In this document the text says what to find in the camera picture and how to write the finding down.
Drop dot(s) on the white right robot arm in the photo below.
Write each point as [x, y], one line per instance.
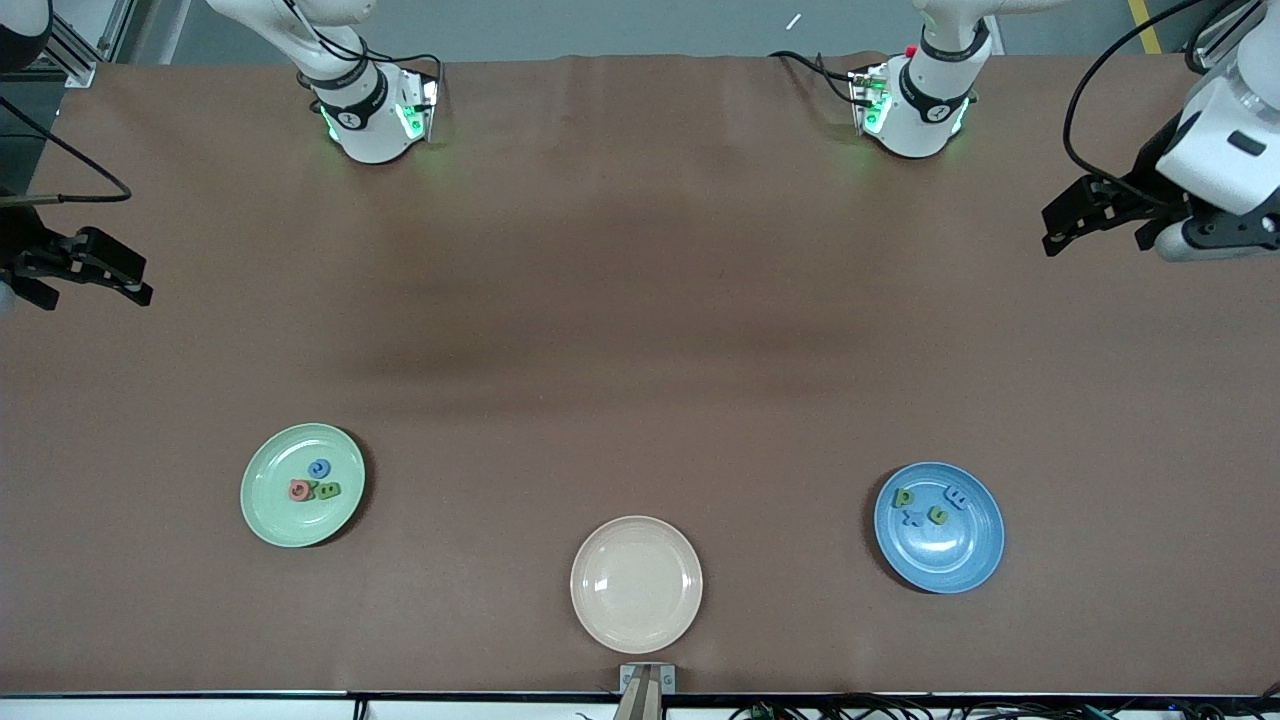
[365, 125]

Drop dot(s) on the blue plate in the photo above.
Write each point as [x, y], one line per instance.
[950, 565]

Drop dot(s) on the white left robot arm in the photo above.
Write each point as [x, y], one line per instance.
[925, 100]

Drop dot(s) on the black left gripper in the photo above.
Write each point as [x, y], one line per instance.
[1152, 176]

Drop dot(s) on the beige plate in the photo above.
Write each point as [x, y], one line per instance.
[636, 590]

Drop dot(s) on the green letter d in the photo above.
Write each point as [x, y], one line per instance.
[897, 498]

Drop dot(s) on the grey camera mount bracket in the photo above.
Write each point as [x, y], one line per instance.
[630, 680]

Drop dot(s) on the green plate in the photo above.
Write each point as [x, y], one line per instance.
[290, 525]

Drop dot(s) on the blue letter m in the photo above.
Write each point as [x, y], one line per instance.
[956, 497]

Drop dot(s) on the yellow floor tape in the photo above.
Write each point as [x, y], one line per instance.
[1145, 25]

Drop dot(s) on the blue letter G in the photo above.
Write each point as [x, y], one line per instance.
[312, 468]

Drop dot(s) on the aluminium frame profile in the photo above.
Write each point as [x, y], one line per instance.
[80, 55]
[1215, 45]

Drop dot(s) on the pink letter Q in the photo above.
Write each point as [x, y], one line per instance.
[292, 491]

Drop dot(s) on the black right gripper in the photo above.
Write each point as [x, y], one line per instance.
[22, 243]

